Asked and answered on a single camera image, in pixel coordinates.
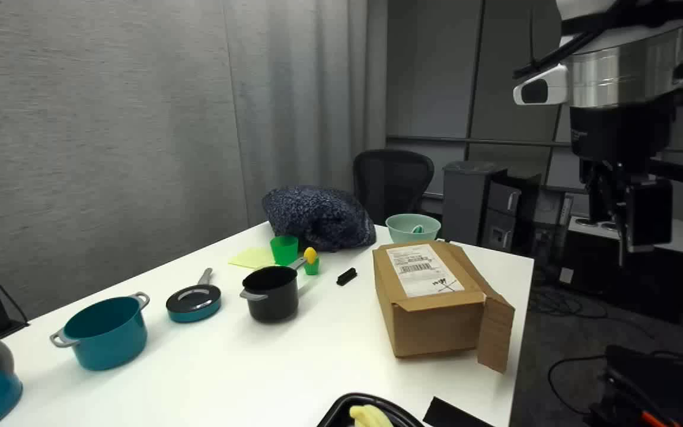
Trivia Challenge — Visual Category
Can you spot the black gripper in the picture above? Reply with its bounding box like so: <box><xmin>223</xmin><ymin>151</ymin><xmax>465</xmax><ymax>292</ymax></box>
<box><xmin>567</xmin><ymin>103</ymin><xmax>676</xmax><ymax>252</ymax></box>

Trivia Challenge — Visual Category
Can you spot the brown cardboard shipping box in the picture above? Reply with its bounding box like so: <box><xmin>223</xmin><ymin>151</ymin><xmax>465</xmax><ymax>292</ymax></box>
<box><xmin>370</xmin><ymin>240</ymin><xmax>517</xmax><ymax>374</ymax></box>

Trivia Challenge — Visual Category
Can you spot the black cabinet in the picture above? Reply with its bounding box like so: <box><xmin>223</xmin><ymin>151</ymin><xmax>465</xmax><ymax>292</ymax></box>
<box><xmin>556</xmin><ymin>214</ymin><xmax>683</xmax><ymax>319</ymax></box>

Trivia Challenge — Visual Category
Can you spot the black computer tower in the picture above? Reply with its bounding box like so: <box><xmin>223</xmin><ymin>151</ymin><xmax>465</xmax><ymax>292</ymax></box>
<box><xmin>478</xmin><ymin>174</ymin><xmax>543</xmax><ymax>257</ymax></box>

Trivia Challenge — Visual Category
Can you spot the grey computer tower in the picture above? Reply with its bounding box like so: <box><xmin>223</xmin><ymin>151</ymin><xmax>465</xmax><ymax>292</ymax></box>
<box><xmin>441</xmin><ymin>158</ymin><xmax>510</xmax><ymax>247</ymax></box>

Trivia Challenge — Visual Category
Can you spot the black equipment case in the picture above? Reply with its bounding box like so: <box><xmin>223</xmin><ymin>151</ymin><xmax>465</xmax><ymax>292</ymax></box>
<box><xmin>588</xmin><ymin>342</ymin><xmax>683</xmax><ymax>427</ymax></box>

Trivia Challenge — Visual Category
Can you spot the black office chair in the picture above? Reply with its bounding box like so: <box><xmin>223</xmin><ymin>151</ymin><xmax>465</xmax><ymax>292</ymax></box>
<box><xmin>350</xmin><ymin>148</ymin><xmax>435</xmax><ymax>225</ymax></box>

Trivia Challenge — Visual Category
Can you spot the flat black pad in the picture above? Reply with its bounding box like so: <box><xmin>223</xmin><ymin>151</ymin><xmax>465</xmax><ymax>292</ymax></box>
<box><xmin>422</xmin><ymin>393</ymin><xmax>496</xmax><ymax>427</ymax></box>

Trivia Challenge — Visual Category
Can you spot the small black block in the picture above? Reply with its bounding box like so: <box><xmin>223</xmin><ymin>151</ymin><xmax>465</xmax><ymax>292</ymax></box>
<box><xmin>335</xmin><ymin>265</ymin><xmax>359</xmax><ymax>290</ymax></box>

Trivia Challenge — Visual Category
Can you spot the dark blue speckled cushion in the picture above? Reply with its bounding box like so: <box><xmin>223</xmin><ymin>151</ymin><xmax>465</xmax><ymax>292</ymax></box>
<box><xmin>259</xmin><ymin>185</ymin><xmax>380</xmax><ymax>253</ymax></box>

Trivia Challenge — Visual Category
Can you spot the small green cup yellow ball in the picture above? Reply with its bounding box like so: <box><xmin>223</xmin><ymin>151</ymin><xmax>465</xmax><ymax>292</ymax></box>
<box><xmin>300</xmin><ymin>244</ymin><xmax>323</xmax><ymax>278</ymax></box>

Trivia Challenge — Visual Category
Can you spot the yellow toy banana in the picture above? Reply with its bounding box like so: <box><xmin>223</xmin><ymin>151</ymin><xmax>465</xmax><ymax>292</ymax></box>
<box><xmin>346</xmin><ymin>404</ymin><xmax>395</xmax><ymax>427</ymax></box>

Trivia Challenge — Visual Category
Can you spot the green plastic cup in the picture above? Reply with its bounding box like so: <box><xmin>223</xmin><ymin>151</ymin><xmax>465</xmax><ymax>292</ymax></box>
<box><xmin>267</xmin><ymin>233</ymin><xmax>300</xmax><ymax>269</ymax></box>

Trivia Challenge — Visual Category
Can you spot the black plastic tray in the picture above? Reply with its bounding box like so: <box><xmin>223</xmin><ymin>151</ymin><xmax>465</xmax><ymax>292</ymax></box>
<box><xmin>312</xmin><ymin>390</ymin><xmax>426</xmax><ymax>427</ymax></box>

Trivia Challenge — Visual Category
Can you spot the small teal frying pan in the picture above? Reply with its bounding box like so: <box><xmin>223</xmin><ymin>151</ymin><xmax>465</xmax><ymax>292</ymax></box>
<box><xmin>164</xmin><ymin>265</ymin><xmax>223</xmax><ymax>324</ymax></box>

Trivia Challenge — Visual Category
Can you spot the grey curtain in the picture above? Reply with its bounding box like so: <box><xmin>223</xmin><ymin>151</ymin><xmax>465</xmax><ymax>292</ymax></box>
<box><xmin>0</xmin><ymin>0</ymin><xmax>387</xmax><ymax>335</ymax></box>

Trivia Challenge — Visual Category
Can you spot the black floor cable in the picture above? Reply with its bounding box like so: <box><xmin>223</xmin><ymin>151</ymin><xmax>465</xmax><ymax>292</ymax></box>
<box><xmin>544</xmin><ymin>353</ymin><xmax>610</xmax><ymax>418</ymax></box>

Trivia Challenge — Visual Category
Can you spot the black pot grey handle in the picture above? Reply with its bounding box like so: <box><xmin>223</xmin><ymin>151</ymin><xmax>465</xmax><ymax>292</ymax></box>
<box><xmin>237</xmin><ymin>264</ymin><xmax>304</xmax><ymax>327</ymax></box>

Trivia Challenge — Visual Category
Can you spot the teal pot with handles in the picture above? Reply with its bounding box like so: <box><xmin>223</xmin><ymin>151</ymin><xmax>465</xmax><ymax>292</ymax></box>
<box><xmin>46</xmin><ymin>290</ymin><xmax>151</xmax><ymax>374</ymax></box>

